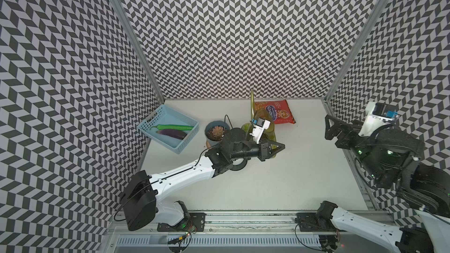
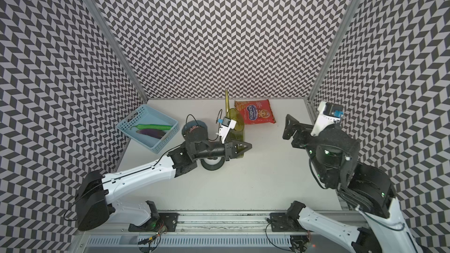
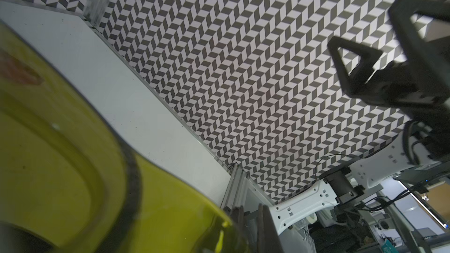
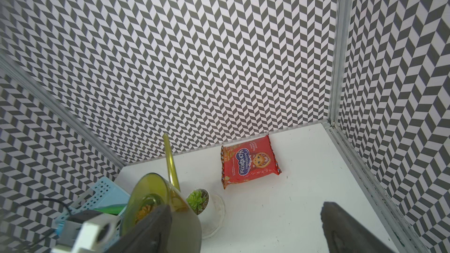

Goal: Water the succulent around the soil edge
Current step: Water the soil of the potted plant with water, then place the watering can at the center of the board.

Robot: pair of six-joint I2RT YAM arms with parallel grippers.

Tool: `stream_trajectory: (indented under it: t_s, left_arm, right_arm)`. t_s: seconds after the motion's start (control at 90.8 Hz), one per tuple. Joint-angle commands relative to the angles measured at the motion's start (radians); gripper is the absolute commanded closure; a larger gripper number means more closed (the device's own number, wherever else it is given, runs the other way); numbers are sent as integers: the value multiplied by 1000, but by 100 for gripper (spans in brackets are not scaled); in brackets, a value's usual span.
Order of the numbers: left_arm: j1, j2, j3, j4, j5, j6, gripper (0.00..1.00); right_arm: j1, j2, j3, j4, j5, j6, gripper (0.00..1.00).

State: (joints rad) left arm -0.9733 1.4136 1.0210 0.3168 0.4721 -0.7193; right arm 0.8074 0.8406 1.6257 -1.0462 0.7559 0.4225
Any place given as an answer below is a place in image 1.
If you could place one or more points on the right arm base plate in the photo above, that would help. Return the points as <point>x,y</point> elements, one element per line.
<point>309,222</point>

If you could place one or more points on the corner aluminium post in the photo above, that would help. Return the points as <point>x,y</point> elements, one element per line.
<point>124,20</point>
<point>375,14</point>

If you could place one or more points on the blue pot pink succulent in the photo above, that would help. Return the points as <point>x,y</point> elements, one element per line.
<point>215,131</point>

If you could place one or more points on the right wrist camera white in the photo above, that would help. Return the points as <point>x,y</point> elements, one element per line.
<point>378,115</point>

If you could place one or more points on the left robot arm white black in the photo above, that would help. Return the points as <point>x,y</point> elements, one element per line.
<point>144,198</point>

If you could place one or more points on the purple toy eggplant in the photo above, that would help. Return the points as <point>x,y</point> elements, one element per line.
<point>177,134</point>

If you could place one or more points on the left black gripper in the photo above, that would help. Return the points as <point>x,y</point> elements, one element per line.
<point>266,153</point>

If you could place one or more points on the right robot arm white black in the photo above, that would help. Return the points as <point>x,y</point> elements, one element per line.
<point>393,159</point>

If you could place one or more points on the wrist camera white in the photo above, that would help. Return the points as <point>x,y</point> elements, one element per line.
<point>258,127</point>
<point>378,115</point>

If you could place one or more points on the left corner aluminium post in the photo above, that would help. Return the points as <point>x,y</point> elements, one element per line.
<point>124,20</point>

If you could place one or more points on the red cookie snack bag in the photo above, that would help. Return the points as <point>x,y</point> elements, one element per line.
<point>278,110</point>

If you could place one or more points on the dark round saucer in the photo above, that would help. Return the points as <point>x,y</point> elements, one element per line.
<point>239,164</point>

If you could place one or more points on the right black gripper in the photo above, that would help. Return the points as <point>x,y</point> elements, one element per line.
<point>348,130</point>

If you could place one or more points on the light blue plastic basket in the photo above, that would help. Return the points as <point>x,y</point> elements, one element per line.
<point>167,115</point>

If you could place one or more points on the green transparent watering can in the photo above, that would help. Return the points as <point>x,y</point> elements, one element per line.
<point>269,134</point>

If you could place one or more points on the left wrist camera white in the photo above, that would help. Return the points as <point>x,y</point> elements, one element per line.
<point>258,127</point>

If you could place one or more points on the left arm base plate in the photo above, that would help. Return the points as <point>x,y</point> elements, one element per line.
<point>193,224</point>

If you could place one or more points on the right corner aluminium post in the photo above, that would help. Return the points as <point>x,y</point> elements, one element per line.
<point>375,14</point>

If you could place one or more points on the green toy chili pepper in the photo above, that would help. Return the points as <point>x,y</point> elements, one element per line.
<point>173,127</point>

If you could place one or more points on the aluminium front rail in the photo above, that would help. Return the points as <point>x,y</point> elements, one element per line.
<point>229,222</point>

